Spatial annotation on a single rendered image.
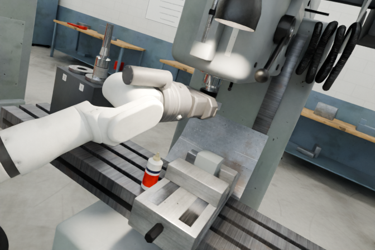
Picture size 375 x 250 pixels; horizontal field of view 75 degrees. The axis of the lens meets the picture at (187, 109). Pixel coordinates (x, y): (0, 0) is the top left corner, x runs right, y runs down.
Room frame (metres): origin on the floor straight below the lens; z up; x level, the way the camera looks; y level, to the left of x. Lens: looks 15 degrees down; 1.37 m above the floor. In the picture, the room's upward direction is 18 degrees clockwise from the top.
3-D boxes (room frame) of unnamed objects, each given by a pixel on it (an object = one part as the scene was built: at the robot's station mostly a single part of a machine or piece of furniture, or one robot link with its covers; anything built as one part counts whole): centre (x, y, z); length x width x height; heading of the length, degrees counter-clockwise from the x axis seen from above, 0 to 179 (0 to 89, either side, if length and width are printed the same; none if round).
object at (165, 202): (0.58, -0.09, 1.01); 0.35 x 0.15 x 0.11; 158
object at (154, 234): (0.39, -0.01, 1.00); 0.04 x 0.02 x 0.02; 158
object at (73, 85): (0.83, 0.36, 1.06); 0.22 x 0.12 x 0.20; 60
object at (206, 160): (0.60, -0.10, 1.07); 0.06 x 0.05 x 0.06; 68
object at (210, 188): (0.55, -0.08, 1.05); 0.15 x 0.06 x 0.04; 68
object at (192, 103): (0.56, 0.02, 1.23); 0.13 x 0.12 x 0.10; 52
